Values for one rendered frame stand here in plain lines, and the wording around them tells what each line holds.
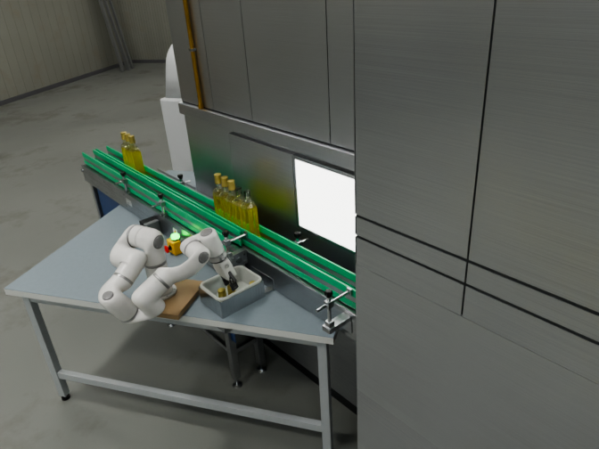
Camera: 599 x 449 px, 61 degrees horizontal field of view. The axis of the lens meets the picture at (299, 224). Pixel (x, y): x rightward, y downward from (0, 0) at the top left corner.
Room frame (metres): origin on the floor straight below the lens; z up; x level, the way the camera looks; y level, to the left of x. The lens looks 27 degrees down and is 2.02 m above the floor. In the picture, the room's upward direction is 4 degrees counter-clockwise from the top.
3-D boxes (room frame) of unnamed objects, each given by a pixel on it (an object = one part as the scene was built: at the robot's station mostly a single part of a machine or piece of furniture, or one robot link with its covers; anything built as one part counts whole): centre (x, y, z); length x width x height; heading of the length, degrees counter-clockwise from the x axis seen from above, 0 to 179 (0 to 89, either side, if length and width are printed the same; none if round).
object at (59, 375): (1.84, 0.63, 0.36); 1.51 x 0.09 x 0.71; 71
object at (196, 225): (2.65, 0.88, 0.93); 1.75 x 0.01 x 0.08; 39
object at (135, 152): (2.96, 0.97, 1.02); 0.06 x 0.06 x 0.28; 39
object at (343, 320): (1.46, -0.10, 0.90); 0.17 x 0.05 x 0.23; 129
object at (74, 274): (2.48, 0.41, 0.73); 1.58 x 1.52 x 0.04; 71
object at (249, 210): (2.06, 0.22, 0.99); 0.06 x 0.06 x 0.21; 40
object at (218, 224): (2.70, 0.82, 0.93); 1.75 x 0.01 x 0.08; 39
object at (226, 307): (1.82, 0.29, 0.79); 0.27 x 0.17 x 0.08; 129
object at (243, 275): (1.80, 0.31, 0.80); 0.22 x 0.17 x 0.09; 129
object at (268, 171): (2.01, 0.01, 1.15); 0.90 x 0.03 x 0.34; 39
